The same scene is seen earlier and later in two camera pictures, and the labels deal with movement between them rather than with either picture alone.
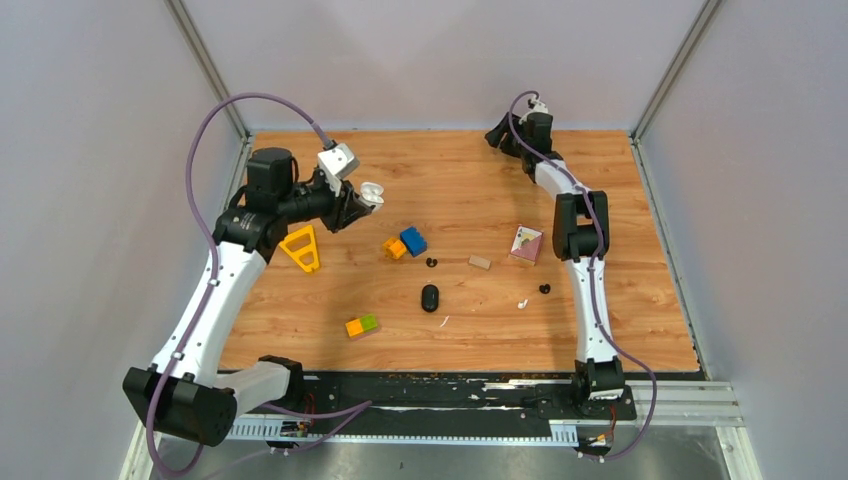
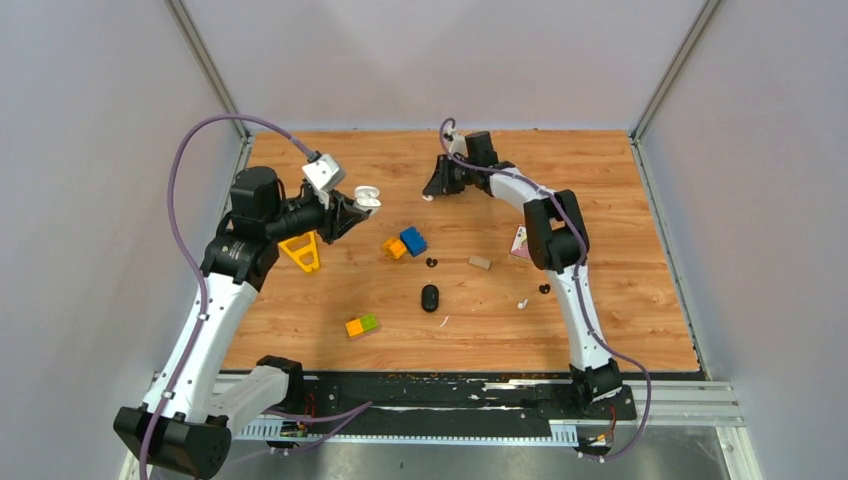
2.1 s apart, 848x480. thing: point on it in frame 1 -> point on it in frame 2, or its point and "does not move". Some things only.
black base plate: (383, 398) does not move
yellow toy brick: (394, 248) does not move
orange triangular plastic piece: (298, 252) does not move
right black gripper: (498, 137) -> (442, 183)
